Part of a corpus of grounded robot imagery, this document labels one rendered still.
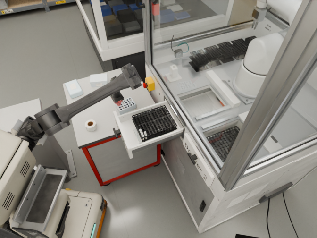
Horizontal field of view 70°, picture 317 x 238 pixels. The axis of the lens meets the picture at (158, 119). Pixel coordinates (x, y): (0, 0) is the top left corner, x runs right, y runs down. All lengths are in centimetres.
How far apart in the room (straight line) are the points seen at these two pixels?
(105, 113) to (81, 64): 183
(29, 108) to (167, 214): 134
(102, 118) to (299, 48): 127
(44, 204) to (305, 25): 103
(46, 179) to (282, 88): 95
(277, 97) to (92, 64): 288
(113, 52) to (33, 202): 128
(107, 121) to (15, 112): 66
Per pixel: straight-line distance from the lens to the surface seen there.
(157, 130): 131
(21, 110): 185
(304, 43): 57
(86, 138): 152
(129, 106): 157
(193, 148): 123
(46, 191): 109
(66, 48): 375
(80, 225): 181
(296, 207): 236
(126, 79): 92
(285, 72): 61
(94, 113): 163
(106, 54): 193
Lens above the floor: 196
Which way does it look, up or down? 51 degrees down
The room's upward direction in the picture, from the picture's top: straight up
